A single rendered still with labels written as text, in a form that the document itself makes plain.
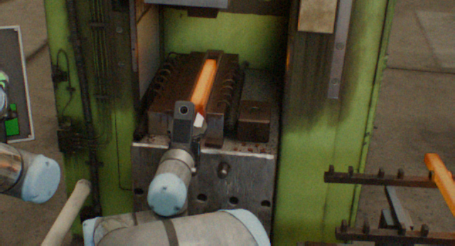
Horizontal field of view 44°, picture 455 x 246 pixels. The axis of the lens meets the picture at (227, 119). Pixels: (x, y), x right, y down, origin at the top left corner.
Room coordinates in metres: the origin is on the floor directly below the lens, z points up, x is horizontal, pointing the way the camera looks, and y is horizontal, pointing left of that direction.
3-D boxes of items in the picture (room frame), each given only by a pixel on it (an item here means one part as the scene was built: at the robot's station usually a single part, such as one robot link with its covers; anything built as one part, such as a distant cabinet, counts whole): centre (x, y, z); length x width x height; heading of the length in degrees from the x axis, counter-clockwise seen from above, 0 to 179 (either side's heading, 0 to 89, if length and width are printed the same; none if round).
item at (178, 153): (1.05, 0.10, 0.98); 0.08 x 0.05 x 0.08; 85
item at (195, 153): (1.13, 0.10, 0.97); 0.12 x 0.08 x 0.09; 175
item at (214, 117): (1.51, 0.09, 0.96); 0.42 x 0.20 x 0.09; 175
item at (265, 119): (1.34, -0.07, 0.95); 0.12 x 0.08 x 0.06; 175
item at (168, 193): (0.97, 0.11, 0.98); 0.11 x 0.08 x 0.09; 175
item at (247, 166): (1.51, 0.03, 0.69); 0.56 x 0.38 x 0.45; 175
